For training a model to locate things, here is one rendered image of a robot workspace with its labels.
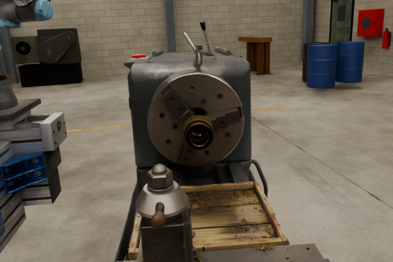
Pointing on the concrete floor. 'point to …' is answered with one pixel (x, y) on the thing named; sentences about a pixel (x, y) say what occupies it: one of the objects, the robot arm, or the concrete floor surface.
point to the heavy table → (255, 42)
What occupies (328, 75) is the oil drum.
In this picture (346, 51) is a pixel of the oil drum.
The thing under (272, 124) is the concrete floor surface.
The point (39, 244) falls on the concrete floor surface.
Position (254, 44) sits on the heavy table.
